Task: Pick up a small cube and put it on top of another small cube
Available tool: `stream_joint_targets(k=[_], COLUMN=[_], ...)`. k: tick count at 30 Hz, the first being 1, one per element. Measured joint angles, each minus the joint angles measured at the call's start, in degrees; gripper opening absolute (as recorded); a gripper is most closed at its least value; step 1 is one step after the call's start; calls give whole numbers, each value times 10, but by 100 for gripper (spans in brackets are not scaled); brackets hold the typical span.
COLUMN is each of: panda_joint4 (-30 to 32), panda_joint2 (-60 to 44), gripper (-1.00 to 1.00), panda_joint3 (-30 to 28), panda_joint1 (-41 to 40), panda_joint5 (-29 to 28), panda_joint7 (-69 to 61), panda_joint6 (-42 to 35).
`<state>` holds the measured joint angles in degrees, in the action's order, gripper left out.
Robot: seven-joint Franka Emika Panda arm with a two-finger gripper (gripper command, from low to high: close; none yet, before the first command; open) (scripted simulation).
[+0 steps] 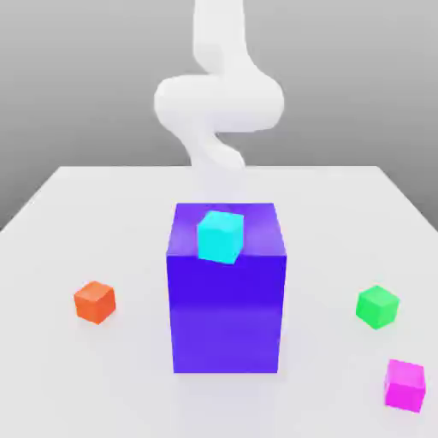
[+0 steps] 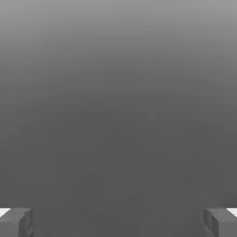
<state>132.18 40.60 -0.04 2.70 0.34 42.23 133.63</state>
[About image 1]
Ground small cyan cube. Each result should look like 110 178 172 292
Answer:
196 210 246 265

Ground small orange cube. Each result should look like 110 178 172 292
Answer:
73 280 117 325

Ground small green cube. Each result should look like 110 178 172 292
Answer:
354 284 401 331

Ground small magenta cube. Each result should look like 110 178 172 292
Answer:
383 358 427 414

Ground large purple box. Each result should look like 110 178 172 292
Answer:
165 202 287 375

